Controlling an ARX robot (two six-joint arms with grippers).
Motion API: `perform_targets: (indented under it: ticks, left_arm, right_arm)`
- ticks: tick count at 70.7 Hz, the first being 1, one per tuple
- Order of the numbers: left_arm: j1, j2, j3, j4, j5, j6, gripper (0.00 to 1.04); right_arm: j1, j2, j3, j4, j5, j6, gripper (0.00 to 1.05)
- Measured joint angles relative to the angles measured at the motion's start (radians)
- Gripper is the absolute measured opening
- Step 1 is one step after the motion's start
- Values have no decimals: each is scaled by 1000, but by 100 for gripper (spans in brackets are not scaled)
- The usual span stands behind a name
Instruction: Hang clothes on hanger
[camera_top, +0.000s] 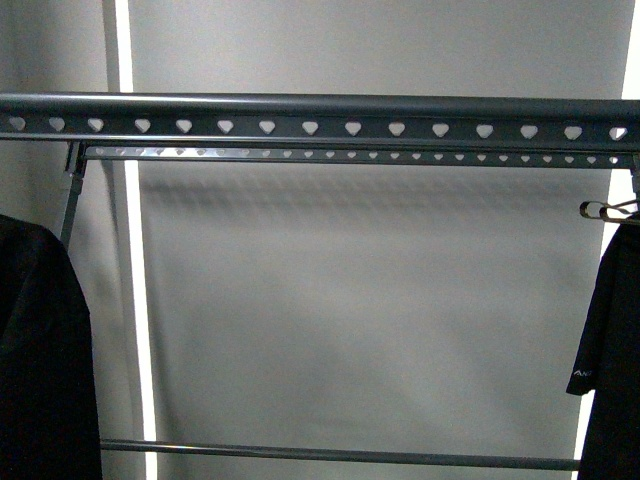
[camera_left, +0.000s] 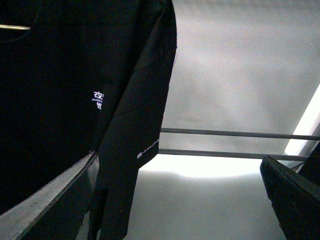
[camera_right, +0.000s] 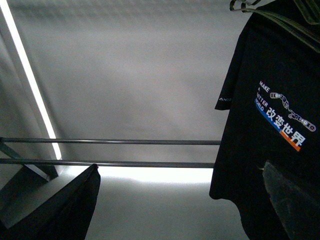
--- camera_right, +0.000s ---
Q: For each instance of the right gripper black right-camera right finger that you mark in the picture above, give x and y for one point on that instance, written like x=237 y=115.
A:
x=295 y=201

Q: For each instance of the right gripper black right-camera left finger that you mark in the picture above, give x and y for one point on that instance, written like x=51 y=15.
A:
x=64 y=216

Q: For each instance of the black printed t-shirt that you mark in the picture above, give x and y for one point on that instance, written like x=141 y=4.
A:
x=272 y=95

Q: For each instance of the green clothes hanger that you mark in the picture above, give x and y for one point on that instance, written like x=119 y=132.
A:
x=300 y=18

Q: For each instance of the lower grey rack rod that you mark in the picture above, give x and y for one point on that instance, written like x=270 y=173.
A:
x=132 y=164

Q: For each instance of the grey rack rod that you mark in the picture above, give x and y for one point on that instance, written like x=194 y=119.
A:
x=132 y=164
x=112 y=141

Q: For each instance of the upper grey rack rod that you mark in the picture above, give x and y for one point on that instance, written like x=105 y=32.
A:
x=112 y=141

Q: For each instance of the grey rack frame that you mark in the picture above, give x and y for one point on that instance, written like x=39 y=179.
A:
x=19 y=177

